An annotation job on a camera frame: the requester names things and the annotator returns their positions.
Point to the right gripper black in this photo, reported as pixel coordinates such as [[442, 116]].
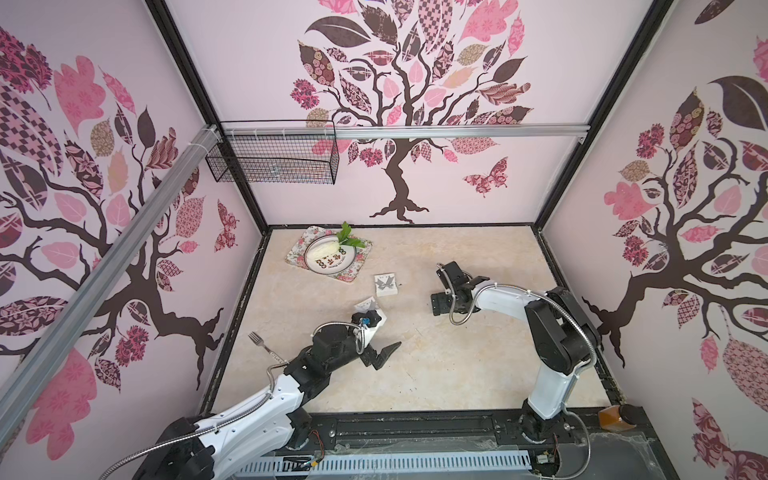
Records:
[[447, 291]]

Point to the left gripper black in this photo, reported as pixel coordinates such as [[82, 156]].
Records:
[[371, 356]]

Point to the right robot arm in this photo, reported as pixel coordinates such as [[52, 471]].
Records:
[[564, 338]]

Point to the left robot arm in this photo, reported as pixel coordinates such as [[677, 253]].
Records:
[[219, 446]]

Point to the white gift box near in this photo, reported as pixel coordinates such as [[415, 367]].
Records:
[[370, 304]]

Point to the white gift box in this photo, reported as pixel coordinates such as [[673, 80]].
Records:
[[386, 285], [370, 304]]

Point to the white gift box far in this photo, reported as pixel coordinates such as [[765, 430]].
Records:
[[386, 285]]

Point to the floral round plate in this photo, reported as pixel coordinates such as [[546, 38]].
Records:
[[326, 257]]

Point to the floral square tray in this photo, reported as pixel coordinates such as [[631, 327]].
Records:
[[295, 256]]

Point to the green leaf sprig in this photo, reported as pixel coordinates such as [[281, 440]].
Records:
[[345, 238]]

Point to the silver fork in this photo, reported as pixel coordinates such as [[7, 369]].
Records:
[[258, 341]]

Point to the right amber spice jar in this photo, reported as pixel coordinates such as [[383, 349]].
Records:
[[619, 418]]

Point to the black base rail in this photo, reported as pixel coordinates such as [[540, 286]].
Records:
[[504, 427]]

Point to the white cable duct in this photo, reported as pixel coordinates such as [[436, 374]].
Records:
[[379, 465]]

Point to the black wire basket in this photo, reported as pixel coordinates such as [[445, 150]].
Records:
[[276, 151]]

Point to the aluminium rail back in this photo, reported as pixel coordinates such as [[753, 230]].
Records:
[[413, 132]]

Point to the aluminium rail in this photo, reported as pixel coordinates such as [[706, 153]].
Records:
[[26, 384], [413, 132]]

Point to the aluminium rail left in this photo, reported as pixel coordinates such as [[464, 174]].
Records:
[[26, 384]]

